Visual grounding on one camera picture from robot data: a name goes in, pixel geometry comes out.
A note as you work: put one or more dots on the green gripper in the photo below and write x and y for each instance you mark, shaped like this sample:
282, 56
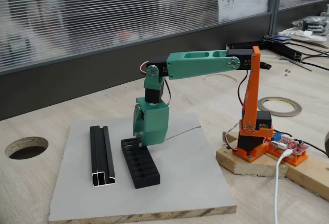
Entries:
154, 124

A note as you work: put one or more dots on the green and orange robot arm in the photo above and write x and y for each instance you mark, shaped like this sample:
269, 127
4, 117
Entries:
200, 64

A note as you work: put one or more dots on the black slotted holder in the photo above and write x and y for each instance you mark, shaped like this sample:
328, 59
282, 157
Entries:
146, 175

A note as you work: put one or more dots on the black aluminium profile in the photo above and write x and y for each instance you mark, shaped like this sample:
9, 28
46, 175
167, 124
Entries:
99, 154

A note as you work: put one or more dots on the grey plywood board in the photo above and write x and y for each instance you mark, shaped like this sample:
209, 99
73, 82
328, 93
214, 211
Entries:
180, 170

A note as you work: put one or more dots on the angled wooden block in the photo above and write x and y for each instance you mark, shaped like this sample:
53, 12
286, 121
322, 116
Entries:
257, 168

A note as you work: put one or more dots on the short black bar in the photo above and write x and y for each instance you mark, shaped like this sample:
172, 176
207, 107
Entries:
266, 66

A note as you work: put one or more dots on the red controller board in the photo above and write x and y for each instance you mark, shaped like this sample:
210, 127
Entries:
293, 145

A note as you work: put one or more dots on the tape roll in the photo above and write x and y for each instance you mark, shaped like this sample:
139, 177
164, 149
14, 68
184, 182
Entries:
298, 107

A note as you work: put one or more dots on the stack of blue cards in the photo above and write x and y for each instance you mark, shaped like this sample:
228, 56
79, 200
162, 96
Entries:
278, 38

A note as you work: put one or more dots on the light wooden plank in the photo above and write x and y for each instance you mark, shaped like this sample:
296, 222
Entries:
308, 180

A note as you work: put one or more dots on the dark round object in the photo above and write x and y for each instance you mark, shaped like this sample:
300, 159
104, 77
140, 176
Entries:
327, 144

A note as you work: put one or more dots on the white foam sheet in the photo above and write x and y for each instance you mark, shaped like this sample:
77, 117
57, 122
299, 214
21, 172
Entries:
308, 34

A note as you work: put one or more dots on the cardboard sheet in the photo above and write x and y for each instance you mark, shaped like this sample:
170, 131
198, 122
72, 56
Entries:
316, 41

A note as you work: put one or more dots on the plastic bag with black part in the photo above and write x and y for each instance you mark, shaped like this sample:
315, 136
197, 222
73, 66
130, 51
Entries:
313, 25

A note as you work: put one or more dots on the black frame profile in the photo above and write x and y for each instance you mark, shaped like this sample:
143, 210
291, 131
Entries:
282, 50
241, 45

